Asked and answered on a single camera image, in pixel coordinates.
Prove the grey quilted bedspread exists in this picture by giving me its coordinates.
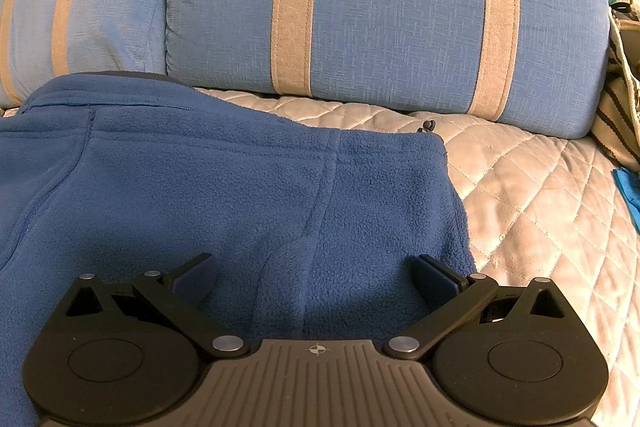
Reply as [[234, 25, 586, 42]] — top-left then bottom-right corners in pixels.
[[0, 87, 640, 427]]

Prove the striped rope-handled bag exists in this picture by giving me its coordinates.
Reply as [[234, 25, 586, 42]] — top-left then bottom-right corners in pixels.
[[591, 14, 640, 164]]

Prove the blue fleece garment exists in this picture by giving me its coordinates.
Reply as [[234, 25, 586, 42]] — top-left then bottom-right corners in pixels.
[[0, 73, 477, 427]]

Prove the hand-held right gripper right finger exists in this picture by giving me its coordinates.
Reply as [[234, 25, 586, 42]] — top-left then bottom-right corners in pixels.
[[384, 255, 572, 360]]

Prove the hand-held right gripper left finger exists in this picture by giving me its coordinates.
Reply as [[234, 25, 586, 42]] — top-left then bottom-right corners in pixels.
[[64, 253, 252, 360]]

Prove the blue grey-striped pillow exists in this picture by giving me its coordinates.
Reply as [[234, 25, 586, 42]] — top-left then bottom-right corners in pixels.
[[164, 0, 612, 140], [0, 0, 182, 108]]

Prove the cyan cloth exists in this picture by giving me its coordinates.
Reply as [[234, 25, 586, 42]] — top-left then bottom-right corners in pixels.
[[613, 166, 640, 229]]

